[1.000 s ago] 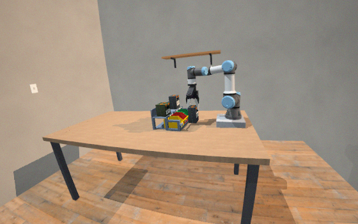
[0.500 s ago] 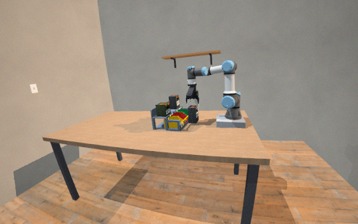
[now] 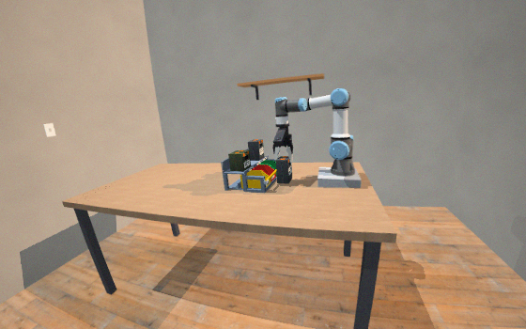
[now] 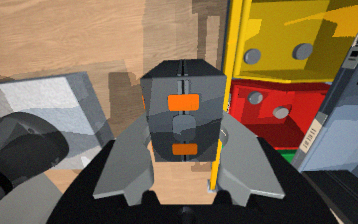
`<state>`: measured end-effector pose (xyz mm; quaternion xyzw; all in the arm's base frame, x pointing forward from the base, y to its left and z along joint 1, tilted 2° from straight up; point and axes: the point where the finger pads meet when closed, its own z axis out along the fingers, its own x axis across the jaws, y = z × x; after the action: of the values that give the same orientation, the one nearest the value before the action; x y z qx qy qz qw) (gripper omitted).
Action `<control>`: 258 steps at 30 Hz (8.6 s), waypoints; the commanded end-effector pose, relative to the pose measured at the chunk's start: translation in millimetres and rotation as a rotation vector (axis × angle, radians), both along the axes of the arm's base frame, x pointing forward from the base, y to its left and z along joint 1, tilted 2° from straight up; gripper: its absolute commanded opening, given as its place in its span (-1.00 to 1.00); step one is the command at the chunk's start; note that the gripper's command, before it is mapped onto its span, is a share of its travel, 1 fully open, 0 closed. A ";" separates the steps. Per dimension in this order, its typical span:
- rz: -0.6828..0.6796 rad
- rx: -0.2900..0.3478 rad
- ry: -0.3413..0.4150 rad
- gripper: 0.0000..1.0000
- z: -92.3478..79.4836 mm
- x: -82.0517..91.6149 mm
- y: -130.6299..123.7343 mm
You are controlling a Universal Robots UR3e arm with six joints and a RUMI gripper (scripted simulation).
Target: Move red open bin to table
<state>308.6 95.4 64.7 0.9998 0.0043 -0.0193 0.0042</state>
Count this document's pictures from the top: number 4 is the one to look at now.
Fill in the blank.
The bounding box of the green open bin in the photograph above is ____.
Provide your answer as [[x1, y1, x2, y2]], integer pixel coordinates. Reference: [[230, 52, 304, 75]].
[[277, 149, 297, 162]]

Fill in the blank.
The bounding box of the red bin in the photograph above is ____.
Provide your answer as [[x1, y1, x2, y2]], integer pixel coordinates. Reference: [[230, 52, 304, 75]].
[[227, 79, 331, 149]]

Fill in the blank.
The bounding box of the yellow bar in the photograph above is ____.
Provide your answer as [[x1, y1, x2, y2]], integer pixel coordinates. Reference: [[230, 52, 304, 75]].
[[210, 0, 243, 189]]

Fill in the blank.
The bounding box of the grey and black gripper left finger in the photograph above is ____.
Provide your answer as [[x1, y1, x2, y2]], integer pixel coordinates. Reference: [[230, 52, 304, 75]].
[[46, 111, 154, 224]]

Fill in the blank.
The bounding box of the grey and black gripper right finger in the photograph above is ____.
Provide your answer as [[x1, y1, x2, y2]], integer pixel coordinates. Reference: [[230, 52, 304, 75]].
[[218, 110, 339, 224]]

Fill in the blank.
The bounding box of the yellow open bin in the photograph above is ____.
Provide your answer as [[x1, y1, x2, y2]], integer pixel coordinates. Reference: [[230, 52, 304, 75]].
[[232, 0, 358, 83]]

